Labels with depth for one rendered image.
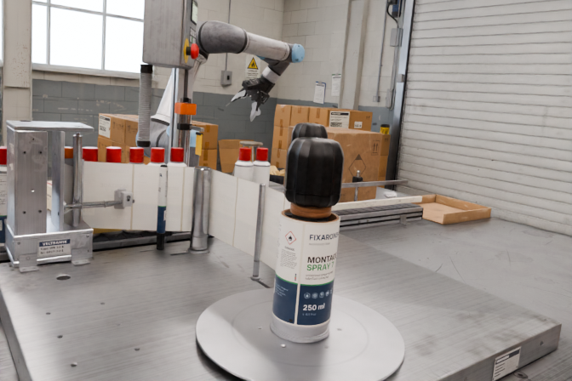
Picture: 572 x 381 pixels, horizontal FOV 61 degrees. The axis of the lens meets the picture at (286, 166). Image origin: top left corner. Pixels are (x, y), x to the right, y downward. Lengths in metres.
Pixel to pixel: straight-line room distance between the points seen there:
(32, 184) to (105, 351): 0.39
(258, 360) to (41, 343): 0.29
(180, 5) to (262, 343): 0.81
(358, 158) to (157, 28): 0.96
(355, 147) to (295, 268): 1.21
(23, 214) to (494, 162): 5.01
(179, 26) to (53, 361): 0.80
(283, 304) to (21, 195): 0.53
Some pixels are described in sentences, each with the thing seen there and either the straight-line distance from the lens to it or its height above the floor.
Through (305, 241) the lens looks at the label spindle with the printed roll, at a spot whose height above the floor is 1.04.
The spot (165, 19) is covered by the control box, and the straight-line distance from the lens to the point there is 1.24.
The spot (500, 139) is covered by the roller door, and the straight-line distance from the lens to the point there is 5.53.
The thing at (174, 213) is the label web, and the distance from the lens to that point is 1.10.
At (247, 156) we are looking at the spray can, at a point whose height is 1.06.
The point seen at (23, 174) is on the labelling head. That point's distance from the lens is 0.99.
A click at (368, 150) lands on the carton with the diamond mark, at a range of 1.92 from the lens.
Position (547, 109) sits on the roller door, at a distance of 5.35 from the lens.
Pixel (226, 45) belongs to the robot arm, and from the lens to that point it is 1.79.
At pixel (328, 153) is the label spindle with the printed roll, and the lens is 0.65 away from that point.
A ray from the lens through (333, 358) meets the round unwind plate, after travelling 0.70.
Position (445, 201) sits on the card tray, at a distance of 2.16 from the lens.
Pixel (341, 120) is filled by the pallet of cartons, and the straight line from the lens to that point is 5.11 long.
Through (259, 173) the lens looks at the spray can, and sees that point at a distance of 1.34.
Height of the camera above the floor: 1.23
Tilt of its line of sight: 8 degrees down
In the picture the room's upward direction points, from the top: 5 degrees clockwise
